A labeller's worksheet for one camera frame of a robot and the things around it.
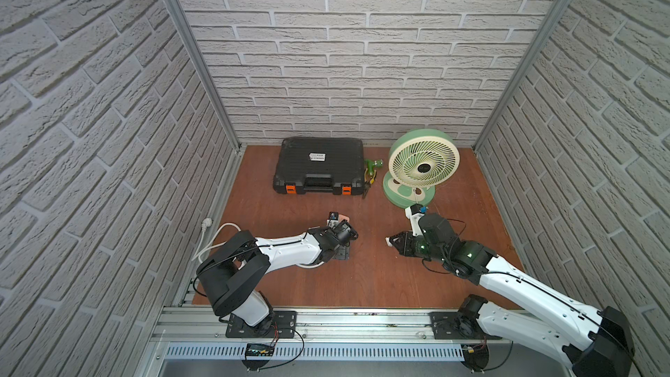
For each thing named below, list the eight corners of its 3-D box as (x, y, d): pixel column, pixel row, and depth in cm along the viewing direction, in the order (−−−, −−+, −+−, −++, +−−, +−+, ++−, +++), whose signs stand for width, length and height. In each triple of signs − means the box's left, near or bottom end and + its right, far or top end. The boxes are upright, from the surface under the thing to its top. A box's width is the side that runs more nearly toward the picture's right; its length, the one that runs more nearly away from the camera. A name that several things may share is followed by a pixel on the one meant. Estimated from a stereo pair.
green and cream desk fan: (384, 206, 102) (399, 151, 77) (382, 185, 109) (394, 128, 84) (436, 206, 102) (467, 151, 77) (431, 185, 109) (458, 129, 84)
